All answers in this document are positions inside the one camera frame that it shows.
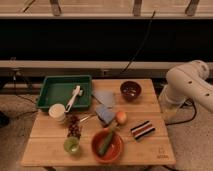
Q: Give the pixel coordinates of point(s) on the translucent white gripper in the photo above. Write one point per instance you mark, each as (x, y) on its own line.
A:
(170, 101)

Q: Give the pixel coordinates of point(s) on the dark red grape bunch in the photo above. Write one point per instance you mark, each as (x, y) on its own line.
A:
(73, 127)

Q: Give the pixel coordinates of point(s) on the dark purple bowl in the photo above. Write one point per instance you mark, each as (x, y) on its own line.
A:
(130, 90)

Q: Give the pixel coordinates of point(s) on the green small cup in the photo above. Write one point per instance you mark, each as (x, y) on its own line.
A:
(71, 145)

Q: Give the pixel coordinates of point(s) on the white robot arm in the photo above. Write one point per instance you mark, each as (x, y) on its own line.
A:
(186, 81)

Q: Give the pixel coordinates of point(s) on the peach coloured apple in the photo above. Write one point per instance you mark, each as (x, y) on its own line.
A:
(121, 117)

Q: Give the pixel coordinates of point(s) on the blue sponge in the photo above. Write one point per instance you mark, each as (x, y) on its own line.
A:
(104, 114)

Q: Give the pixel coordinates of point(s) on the green plastic tray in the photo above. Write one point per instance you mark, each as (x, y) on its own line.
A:
(59, 89)

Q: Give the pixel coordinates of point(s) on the white cylindrical cup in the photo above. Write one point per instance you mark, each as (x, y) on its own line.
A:
(57, 112)

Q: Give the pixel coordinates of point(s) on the green cucumber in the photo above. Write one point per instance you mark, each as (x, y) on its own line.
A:
(110, 132)

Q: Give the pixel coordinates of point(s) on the striped whiteboard eraser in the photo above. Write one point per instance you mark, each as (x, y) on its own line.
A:
(142, 130)

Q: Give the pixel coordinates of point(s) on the white plastic scraper tool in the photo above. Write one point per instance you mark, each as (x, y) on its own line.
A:
(76, 92)

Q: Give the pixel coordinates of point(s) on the orange bowl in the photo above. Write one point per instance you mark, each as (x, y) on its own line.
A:
(113, 152)

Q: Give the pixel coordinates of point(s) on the light blue cloth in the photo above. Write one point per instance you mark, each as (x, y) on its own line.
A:
(104, 97)

